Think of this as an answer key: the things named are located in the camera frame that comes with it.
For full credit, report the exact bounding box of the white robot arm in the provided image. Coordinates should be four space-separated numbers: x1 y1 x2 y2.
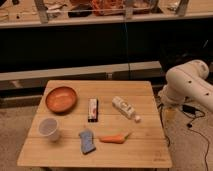
160 60 213 112

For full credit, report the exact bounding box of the black and white box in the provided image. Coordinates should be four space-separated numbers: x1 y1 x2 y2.
88 98 98 122

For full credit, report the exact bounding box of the white plastic bottle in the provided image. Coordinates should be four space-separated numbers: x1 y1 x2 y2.
112 96 141 122

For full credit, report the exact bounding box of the orange wooden bowl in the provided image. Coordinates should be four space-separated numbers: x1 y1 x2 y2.
45 86 77 113

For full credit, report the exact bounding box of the orange carrot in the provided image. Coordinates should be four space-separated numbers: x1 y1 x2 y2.
99 133 130 144

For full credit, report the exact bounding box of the blue sponge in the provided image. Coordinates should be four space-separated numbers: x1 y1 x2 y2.
79 129 96 154

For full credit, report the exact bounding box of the translucent plastic cup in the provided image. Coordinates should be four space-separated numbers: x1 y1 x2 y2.
38 118 60 142

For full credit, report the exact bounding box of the wooden table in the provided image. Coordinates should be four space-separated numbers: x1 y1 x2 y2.
17 80 172 169

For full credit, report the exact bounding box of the orange object on shelf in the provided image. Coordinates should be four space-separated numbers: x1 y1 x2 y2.
91 0 123 16

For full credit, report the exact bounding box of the vertical black cable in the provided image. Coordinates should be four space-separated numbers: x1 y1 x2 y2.
123 16 132 81

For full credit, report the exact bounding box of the black cable on floor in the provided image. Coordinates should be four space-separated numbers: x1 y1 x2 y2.
157 103 211 171

